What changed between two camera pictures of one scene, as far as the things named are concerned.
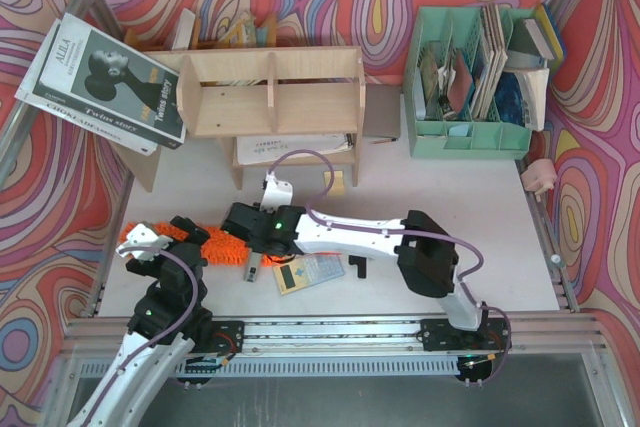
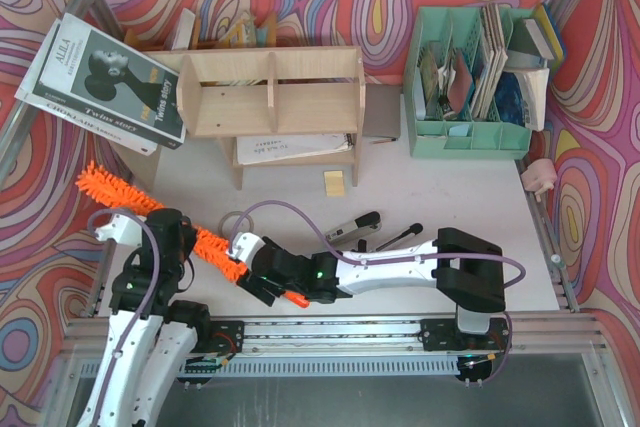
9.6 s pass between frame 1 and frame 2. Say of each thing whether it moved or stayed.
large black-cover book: stayed
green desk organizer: stayed
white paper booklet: stayed
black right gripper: moved
